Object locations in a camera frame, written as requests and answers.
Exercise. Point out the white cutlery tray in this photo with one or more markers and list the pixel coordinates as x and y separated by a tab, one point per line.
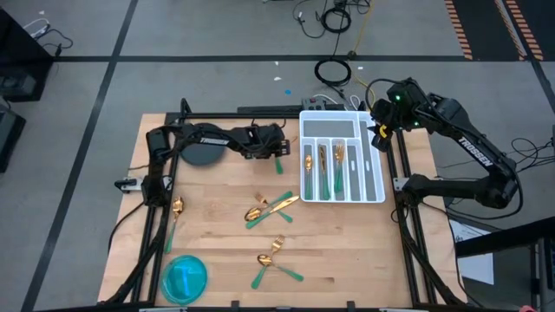
328	128

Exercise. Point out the black perforated bar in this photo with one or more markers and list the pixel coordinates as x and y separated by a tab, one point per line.
260	109

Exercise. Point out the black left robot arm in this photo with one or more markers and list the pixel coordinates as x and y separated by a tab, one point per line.
195	138

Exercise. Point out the black round floor plug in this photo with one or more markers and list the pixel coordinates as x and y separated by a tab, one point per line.
352	55

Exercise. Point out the pink object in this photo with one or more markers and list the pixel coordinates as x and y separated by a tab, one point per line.
526	309

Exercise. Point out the silver extrusion bracket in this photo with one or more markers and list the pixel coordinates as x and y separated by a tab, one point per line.
130	184
398	184

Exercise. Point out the black hazard-striped floor mat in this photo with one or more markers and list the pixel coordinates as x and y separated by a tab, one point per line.
481	26

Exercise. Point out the black computer tower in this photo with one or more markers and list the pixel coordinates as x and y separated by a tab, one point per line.
17	56
8	138

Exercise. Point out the yellow tape tag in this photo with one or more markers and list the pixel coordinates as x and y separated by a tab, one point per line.
383	131

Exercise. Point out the grey power strip red switch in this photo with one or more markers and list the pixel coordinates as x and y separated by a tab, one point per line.
313	104

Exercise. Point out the grey metal table legs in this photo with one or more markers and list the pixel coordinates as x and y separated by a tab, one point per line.
542	277

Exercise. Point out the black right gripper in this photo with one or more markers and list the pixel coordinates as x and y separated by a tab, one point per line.
383	115

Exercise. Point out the teal translucent plastic plate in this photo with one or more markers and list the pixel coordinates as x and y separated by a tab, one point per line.
184	279

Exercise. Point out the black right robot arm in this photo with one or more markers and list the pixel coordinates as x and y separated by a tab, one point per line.
455	190

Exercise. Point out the dark grey plate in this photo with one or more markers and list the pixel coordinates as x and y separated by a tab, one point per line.
201	156

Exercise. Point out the black frame clamp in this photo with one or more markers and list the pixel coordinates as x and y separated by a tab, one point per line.
351	305
185	107
234	305

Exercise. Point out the white paper sheet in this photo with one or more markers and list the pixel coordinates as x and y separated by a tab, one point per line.
477	268

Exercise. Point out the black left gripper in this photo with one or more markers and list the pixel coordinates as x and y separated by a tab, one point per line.
271	141

